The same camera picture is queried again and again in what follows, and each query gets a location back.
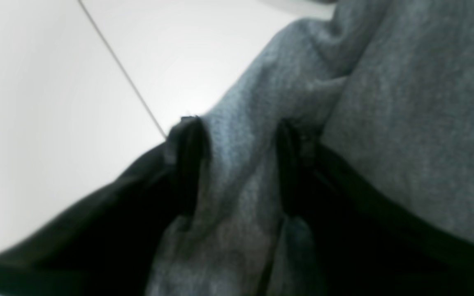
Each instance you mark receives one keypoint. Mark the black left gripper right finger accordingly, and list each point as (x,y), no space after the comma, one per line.
(361,243)

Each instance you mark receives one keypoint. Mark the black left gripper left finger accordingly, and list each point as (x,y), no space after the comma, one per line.
(104,244)

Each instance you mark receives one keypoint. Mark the grey t-shirt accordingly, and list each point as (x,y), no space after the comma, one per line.
(387,84)

